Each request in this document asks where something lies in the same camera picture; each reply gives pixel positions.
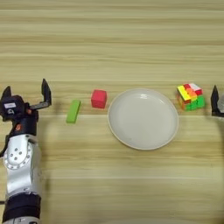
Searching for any green rectangular block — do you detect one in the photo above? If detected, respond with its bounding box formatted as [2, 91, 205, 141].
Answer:
[66, 99, 82, 124]

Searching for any clear plastic object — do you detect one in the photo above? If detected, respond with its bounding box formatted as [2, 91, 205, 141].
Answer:
[218, 93, 224, 114]

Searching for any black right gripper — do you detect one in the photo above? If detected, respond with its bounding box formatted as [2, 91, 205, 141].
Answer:
[210, 85, 224, 118]

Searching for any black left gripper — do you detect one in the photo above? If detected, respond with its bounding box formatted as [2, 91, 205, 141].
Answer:
[0, 78, 53, 137]

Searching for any red cube block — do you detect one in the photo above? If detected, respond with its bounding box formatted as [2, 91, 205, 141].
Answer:
[90, 88, 108, 109]

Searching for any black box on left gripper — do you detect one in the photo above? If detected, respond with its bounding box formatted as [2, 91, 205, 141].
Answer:
[0, 95, 26, 122]

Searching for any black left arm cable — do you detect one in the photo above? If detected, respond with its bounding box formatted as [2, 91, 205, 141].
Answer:
[0, 125, 16, 158]

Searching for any white round plate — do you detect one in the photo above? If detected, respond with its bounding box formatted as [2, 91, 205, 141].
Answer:
[107, 87, 179, 151]

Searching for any multicoloured block stack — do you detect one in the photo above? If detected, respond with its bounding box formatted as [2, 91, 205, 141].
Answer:
[176, 82, 206, 112]

